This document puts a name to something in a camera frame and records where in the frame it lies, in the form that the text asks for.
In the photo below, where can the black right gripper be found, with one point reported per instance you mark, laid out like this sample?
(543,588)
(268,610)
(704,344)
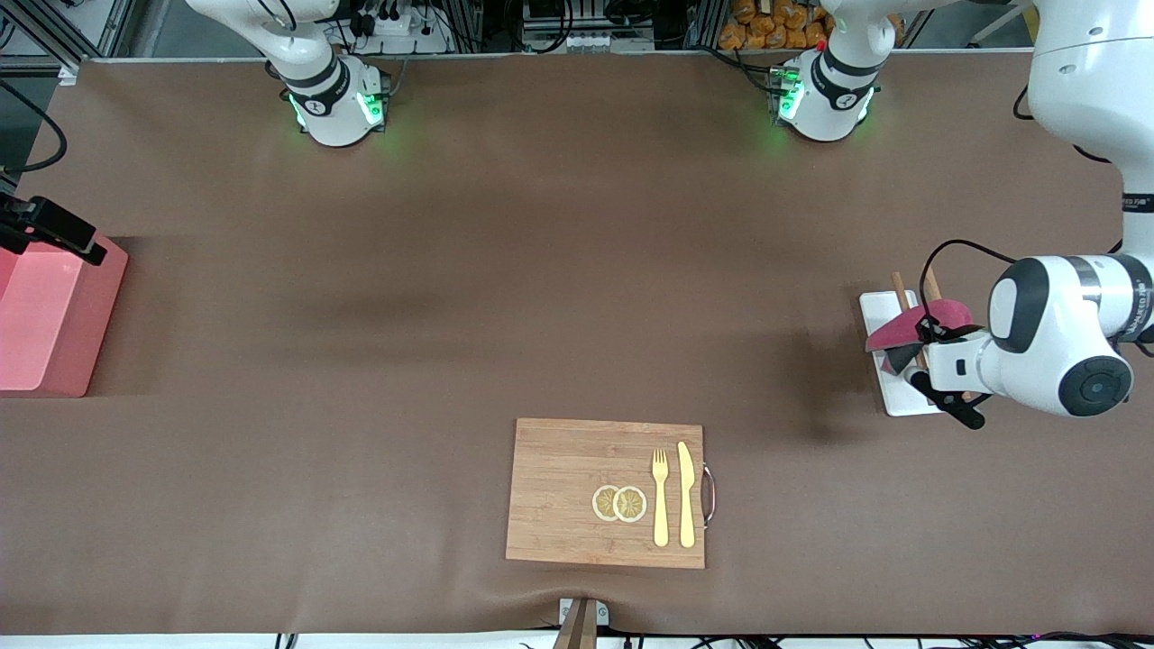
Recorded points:
(45,222)

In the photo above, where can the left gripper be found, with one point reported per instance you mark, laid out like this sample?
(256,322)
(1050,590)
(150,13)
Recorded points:
(926,328)

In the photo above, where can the dark red cloth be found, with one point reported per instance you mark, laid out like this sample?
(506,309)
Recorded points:
(897,329)

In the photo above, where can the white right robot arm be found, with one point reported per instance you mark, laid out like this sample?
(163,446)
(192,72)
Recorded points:
(329,99)

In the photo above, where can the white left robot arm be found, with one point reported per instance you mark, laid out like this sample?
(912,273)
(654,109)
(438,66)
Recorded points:
(1064,342)

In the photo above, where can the white rectangular tray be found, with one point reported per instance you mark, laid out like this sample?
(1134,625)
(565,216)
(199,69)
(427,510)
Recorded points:
(879,311)

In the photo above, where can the pink plastic bin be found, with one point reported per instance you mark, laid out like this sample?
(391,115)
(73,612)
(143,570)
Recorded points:
(54,315)

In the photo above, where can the yellow plastic knife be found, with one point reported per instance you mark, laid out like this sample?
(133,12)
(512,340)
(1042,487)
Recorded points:
(686,496)

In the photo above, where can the yellow plastic fork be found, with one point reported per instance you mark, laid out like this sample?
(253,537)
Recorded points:
(661,505)

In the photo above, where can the lemon slice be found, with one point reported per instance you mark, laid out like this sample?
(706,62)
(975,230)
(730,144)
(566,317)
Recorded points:
(631,505)
(602,503)

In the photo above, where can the brown table cover mat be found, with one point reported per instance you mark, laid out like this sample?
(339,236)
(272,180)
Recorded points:
(361,451)

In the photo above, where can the orange snack packets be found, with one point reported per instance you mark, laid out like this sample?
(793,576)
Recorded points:
(766,22)

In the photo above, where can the white power strip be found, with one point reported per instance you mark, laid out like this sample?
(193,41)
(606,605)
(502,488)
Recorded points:
(397,27)

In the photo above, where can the bamboo cutting board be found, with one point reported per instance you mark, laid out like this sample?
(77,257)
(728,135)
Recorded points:
(559,496)

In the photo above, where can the grey metal table bracket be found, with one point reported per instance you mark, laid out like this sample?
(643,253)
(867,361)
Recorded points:
(583,622)

